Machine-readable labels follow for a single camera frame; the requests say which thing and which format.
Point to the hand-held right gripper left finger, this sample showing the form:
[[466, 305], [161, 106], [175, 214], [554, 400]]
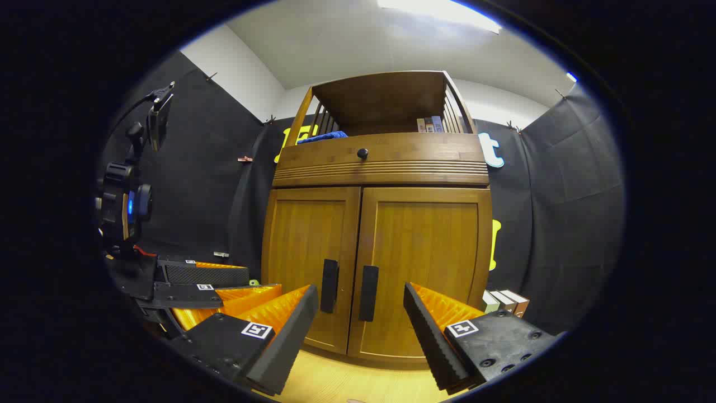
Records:
[[285, 347]]

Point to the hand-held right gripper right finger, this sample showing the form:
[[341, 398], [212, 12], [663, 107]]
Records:
[[428, 336]]

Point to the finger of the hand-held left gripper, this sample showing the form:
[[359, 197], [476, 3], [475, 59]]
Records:
[[184, 295], [207, 275]]

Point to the wooden shoe cabinet door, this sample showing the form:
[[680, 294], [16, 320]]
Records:
[[430, 246], [302, 246]]

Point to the wooden double-door shoe cabinet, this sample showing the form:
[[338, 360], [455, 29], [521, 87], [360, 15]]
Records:
[[386, 106]]

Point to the wooden cabinet drawer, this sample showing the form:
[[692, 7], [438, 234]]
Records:
[[414, 151]]

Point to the white and brown box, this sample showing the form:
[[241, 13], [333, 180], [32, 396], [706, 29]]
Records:
[[505, 301]]

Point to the black backdrop cloth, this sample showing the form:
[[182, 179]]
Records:
[[196, 168]]

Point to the blue cloth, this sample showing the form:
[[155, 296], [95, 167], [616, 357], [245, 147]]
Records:
[[321, 137]]

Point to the ceiling light panel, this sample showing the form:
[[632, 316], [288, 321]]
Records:
[[442, 12]]

